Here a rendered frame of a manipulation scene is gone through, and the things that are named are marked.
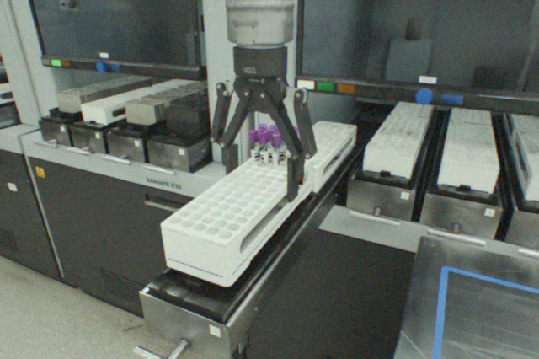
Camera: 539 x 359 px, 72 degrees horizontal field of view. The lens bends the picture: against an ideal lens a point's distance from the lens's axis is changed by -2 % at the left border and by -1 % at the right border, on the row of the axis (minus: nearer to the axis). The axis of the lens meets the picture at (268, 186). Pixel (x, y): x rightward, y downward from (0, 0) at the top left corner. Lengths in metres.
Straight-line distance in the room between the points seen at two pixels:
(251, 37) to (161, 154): 0.61
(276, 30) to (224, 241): 0.27
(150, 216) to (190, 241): 0.73
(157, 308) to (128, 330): 1.12
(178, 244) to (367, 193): 0.46
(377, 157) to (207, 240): 0.47
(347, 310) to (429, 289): 0.51
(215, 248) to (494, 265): 0.38
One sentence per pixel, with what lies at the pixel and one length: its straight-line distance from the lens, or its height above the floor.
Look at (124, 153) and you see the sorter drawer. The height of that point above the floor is 0.75.
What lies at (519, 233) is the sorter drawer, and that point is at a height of 0.76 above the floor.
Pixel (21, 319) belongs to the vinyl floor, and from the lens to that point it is 1.87.
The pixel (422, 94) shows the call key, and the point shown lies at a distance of 0.79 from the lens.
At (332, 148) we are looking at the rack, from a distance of 0.81.
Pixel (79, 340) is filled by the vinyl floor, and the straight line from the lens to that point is 1.68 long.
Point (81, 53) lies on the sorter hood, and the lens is 1.29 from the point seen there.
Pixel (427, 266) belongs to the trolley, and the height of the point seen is 0.82.
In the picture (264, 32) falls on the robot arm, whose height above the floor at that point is 1.11.
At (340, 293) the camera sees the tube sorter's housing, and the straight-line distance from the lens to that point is 0.98.
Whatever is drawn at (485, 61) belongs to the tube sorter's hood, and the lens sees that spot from 0.80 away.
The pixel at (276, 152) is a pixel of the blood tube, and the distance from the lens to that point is 0.62.
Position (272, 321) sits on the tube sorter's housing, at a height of 0.32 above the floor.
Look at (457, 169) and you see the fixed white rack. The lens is 0.81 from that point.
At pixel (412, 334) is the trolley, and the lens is 0.46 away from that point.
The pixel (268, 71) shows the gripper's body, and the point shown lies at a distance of 0.51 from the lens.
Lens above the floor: 1.14
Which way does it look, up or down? 26 degrees down
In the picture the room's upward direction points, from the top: straight up
